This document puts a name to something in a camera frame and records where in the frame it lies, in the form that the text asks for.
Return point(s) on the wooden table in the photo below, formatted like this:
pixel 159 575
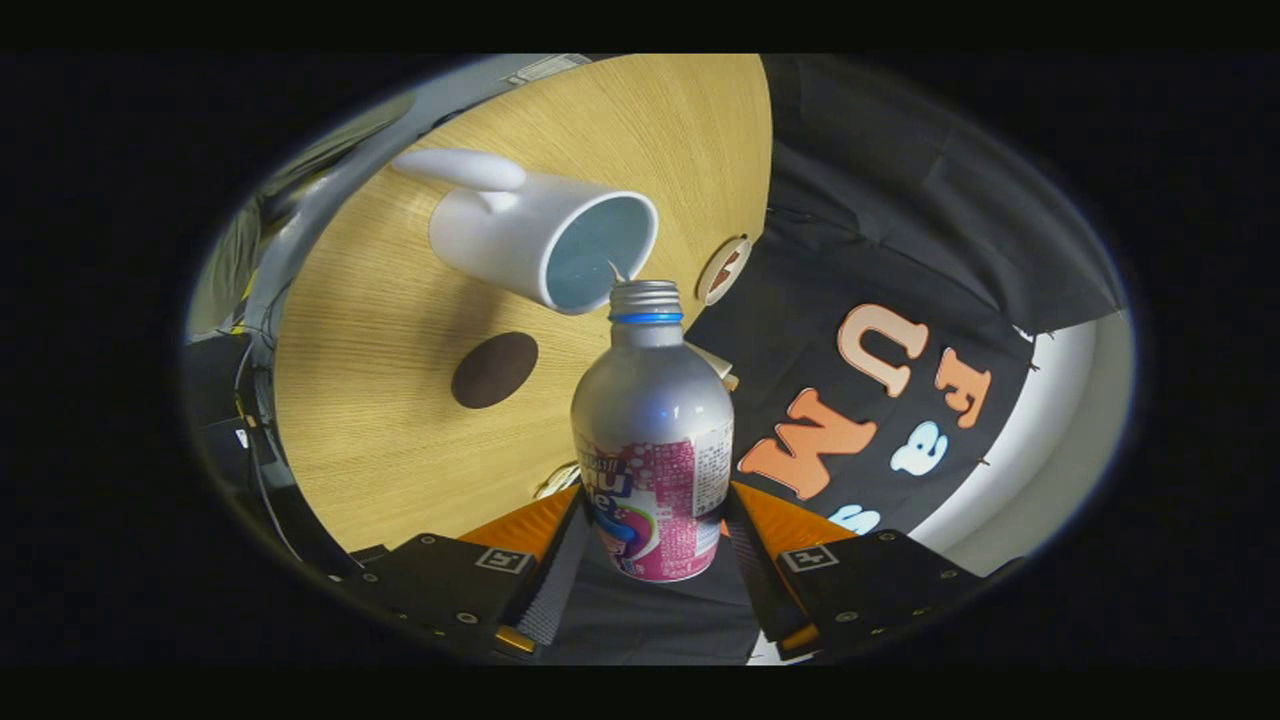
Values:
pixel 380 440

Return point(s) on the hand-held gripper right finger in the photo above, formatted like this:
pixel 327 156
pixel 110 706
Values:
pixel 760 580

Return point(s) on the black backdrop cloth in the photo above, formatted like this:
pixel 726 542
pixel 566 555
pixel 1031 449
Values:
pixel 900 200

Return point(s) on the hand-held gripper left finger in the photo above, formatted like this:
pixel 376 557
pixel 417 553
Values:
pixel 555 580

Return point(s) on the silver juice bottle red label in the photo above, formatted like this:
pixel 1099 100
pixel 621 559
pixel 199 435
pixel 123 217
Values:
pixel 650 420

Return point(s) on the dark brown round coaster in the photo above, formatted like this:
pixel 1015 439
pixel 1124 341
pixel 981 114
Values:
pixel 495 370

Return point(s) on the small plate with brown food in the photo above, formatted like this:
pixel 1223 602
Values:
pixel 722 272

